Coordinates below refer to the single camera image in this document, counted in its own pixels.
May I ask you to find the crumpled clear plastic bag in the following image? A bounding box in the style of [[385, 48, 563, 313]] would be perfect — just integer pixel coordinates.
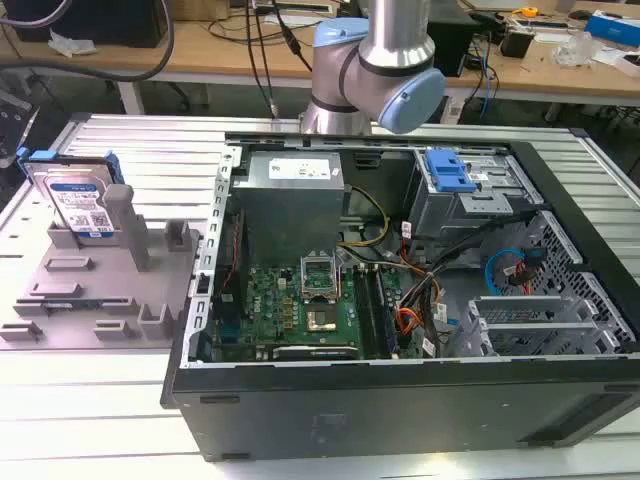
[[552, 30, 606, 69]]

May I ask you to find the metal disk bay cage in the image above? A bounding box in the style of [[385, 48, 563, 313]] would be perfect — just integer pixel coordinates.
[[405, 147, 545, 240]]

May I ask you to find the CPU socket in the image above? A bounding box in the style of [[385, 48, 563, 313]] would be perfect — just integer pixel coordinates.
[[305, 308, 339, 333]]

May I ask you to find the blue drive bay latch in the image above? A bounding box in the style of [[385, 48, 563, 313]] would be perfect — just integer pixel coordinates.
[[425, 148, 477, 194]]

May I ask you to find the black open PC case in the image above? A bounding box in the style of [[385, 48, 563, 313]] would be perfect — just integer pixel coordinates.
[[159, 130, 640, 464]]

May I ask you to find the green motherboard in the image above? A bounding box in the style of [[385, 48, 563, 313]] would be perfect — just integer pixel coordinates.
[[212, 259, 401, 362]]

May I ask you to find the black hanging cable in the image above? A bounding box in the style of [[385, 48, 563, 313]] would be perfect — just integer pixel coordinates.
[[245, 0, 277, 119]]

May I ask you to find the grey power supply unit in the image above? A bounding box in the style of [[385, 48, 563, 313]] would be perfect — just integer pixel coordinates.
[[230, 151, 347, 269]]

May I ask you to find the silver drive cage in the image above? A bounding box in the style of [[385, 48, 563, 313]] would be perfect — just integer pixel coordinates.
[[467, 294, 626, 357]]

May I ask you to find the socket cover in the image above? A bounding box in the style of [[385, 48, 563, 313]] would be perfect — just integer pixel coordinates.
[[298, 253, 341, 304]]

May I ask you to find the black power wire bundle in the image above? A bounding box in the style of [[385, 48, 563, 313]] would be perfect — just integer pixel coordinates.
[[394, 209, 539, 359]]

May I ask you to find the grey parts rack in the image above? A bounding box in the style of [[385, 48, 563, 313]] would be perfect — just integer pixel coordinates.
[[0, 183, 202, 351]]

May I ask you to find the wooden desk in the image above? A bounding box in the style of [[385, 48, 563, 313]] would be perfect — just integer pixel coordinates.
[[439, 9, 640, 121], [0, 14, 321, 115]]

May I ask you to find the blue cardboard box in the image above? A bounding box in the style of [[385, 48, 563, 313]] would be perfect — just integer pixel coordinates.
[[583, 10, 640, 49]]

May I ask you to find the blue SATA wire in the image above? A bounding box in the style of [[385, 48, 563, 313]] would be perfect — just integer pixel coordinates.
[[485, 248, 544, 292]]

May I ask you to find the blue hanging cable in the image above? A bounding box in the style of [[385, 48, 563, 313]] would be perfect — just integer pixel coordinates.
[[477, 39, 499, 119]]

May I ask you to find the yellow black wire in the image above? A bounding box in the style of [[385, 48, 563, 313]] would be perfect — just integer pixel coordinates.
[[337, 184, 391, 248]]

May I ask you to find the black computer tower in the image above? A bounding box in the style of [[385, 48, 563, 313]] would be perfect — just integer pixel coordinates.
[[9, 0, 169, 49]]

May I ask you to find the black cube device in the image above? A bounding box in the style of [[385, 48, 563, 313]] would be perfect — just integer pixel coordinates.
[[500, 27, 536, 58]]

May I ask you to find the RAM slot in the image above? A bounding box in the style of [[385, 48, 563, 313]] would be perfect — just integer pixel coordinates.
[[353, 264, 396, 359]]

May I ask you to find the hard disk in blue carrier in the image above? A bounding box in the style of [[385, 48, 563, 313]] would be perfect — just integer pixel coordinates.
[[15, 148, 120, 240]]

